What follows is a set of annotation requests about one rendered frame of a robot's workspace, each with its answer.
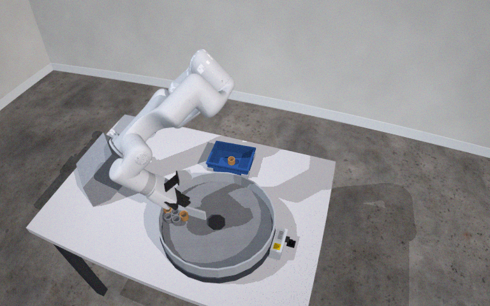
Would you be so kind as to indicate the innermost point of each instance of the blue crate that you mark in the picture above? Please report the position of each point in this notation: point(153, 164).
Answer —
point(221, 151)

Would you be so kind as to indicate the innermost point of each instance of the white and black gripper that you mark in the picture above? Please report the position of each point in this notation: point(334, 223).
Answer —
point(172, 198)

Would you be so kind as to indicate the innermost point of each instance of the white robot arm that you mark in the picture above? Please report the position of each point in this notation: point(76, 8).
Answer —
point(203, 88)

